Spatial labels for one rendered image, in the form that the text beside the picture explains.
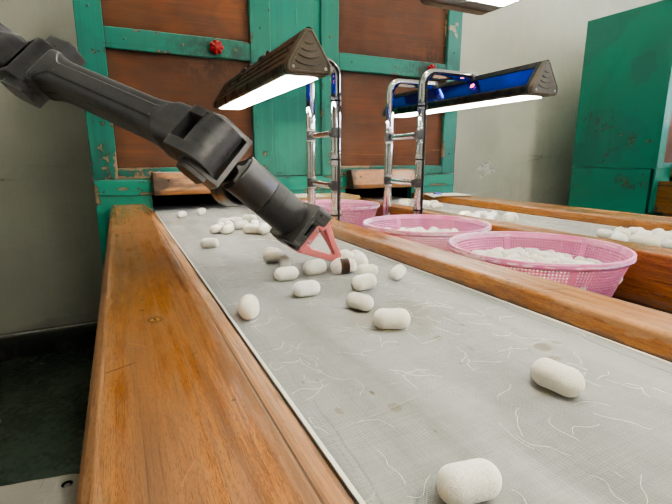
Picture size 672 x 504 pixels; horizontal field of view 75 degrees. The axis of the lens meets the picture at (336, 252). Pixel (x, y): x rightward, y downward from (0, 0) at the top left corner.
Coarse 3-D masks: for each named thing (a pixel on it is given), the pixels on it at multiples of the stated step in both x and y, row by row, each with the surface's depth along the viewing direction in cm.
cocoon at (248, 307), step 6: (246, 294) 47; (240, 300) 46; (246, 300) 45; (252, 300) 45; (240, 306) 45; (246, 306) 44; (252, 306) 45; (258, 306) 45; (240, 312) 45; (246, 312) 44; (252, 312) 45; (258, 312) 45; (246, 318) 45; (252, 318) 45
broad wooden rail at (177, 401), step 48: (144, 240) 76; (144, 288) 48; (192, 288) 48; (96, 336) 36; (144, 336) 35; (192, 336) 35; (96, 384) 28; (144, 384) 28; (192, 384) 28; (240, 384) 28; (96, 432) 23; (144, 432) 23; (192, 432) 23; (240, 432) 23; (288, 432) 24; (96, 480) 19; (144, 480) 19; (192, 480) 19; (240, 480) 19; (288, 480) 19; (336, 480) 22
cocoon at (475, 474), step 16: (448, 464) 21; (464, 464) 21; (480, 464) 21; (448, 480) 21; (464, 480) 21; (480, 480) 21; (496, 480) 21; (448, 496) 20; (464, 496) 20; (480, 496) 21
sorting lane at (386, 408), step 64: (192, 256) 75; (256, 256) 75; (256, 320) 45; (320, 320) 45; (448, 320) 45; (512, 320) 45; (320, 384) 33; (384, 384) 33; (448, 384) 33; (512, 384) 33; (640, 384) 33; (320, 448) 25; (384, 448) 25; (448, 448) 25; (512, 448) 25; (576, 448) 25; (640, 448) 25
